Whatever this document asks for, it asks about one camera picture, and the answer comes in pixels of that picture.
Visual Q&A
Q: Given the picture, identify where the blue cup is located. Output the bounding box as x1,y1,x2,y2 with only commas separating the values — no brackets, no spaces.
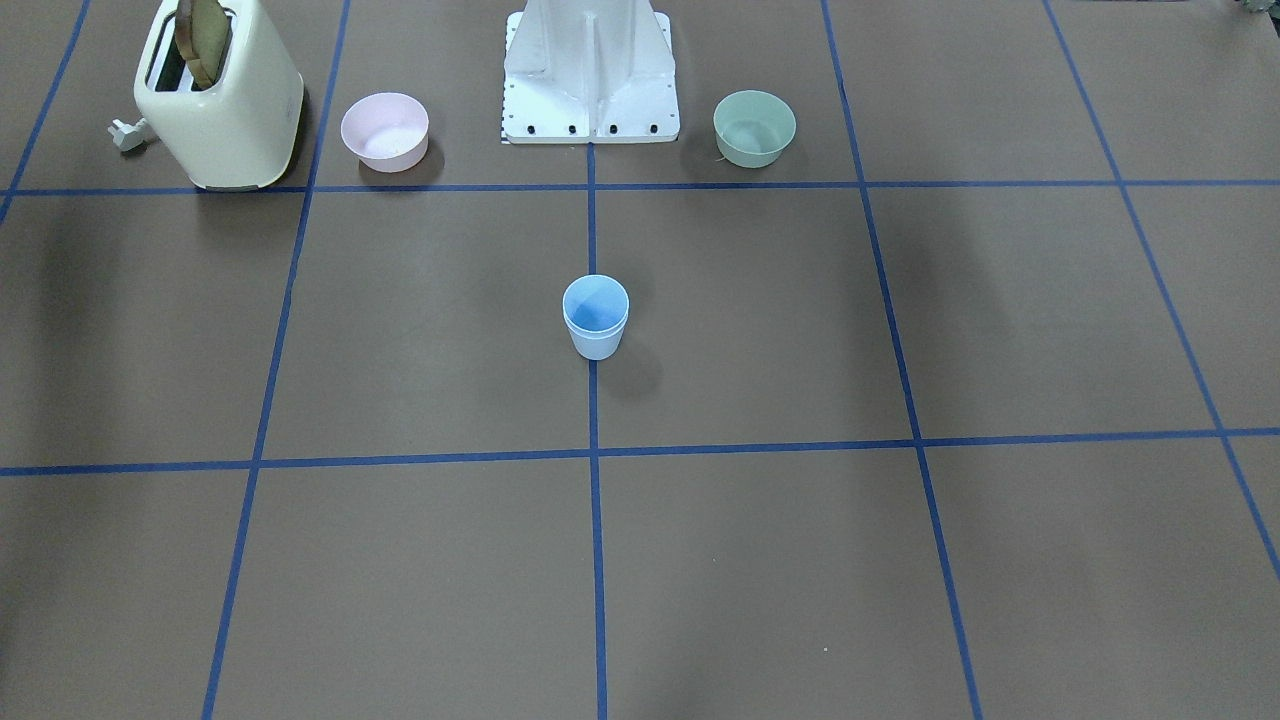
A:
561,274,631,337
566,316,626,361

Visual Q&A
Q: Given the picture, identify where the green bowl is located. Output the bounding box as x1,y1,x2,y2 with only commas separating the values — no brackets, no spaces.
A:
712,88,797,169

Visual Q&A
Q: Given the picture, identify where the pink bowl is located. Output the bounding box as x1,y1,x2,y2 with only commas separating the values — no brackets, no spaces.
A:
340,92,430,173

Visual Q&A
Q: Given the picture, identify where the cream toaster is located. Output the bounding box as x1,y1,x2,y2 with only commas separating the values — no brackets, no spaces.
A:
133,1,305,191

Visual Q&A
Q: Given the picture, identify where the bread slice in toaster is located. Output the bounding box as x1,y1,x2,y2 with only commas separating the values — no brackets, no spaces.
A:
174,0,230,90

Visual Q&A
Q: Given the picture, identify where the white toaster plug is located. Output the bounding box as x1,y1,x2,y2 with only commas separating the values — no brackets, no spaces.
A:
108,118,155,152

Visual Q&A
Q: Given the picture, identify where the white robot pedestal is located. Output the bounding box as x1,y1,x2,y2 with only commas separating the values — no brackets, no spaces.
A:
500,1,681,145

